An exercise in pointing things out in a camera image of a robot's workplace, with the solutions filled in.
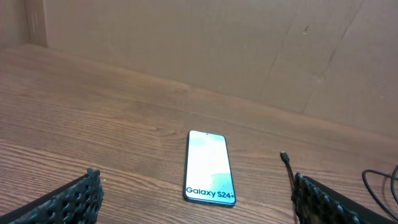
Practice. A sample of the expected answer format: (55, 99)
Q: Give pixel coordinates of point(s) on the Samsung Galaxy smartphone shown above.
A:
(208, 174)

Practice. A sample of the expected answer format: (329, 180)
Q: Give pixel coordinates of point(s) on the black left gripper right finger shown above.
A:
(317, 203)

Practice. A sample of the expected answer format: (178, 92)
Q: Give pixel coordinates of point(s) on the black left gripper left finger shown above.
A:
(78, 201)

